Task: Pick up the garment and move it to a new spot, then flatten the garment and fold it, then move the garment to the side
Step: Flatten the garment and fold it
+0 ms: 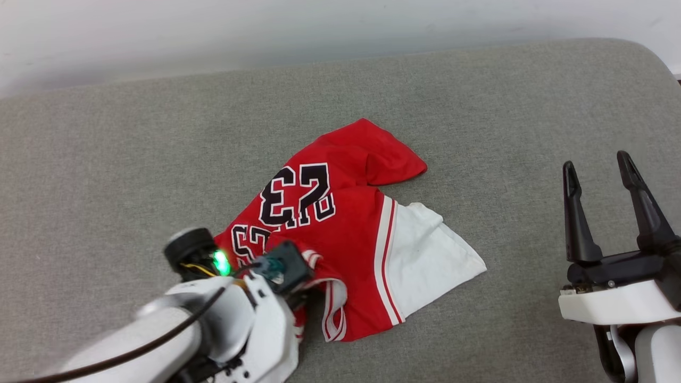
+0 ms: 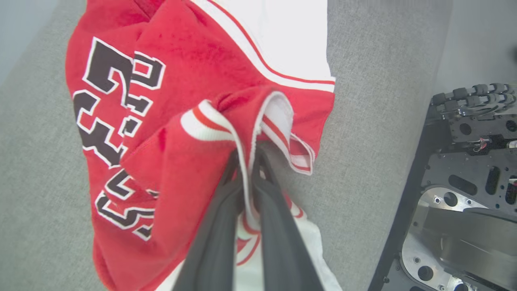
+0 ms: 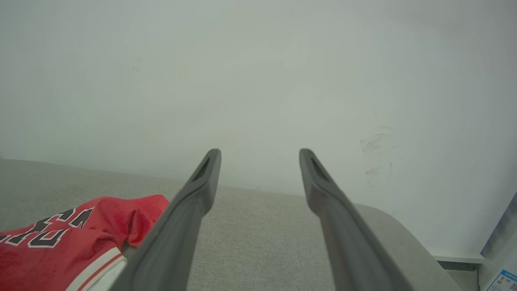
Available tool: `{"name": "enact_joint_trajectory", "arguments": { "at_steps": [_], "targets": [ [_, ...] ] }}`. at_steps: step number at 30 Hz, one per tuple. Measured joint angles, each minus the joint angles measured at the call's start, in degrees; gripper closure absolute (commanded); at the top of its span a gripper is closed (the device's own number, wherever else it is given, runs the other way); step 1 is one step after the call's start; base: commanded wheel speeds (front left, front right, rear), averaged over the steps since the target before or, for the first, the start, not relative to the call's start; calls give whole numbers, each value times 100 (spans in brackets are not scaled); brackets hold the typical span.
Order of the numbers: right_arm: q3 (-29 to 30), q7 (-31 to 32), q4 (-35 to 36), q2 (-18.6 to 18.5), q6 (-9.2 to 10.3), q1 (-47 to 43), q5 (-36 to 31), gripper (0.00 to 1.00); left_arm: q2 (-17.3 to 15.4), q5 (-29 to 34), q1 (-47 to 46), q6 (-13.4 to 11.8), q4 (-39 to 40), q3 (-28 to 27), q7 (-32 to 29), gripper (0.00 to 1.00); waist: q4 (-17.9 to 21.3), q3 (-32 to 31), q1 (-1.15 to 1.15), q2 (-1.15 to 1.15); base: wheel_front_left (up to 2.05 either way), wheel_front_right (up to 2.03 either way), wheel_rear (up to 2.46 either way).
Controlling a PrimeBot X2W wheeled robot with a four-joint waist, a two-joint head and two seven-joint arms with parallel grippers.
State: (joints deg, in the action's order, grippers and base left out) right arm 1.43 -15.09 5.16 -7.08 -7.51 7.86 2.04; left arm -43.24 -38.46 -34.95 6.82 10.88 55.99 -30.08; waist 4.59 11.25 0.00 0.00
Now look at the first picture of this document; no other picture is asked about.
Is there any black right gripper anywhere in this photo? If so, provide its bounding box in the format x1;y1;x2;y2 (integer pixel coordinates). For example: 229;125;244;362
562;151;681;312

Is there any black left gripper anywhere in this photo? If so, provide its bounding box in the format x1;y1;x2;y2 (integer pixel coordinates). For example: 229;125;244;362
163;227;232;282

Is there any red white basketball jersey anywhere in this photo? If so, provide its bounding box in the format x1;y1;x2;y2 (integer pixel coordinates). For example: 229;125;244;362
213;118;487;343

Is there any grey fabric sofa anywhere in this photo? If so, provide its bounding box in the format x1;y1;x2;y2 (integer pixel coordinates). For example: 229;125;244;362
0;38;681;383

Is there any teal camera cable plug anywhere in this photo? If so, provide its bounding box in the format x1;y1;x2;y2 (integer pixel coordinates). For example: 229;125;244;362
263;256;286;283

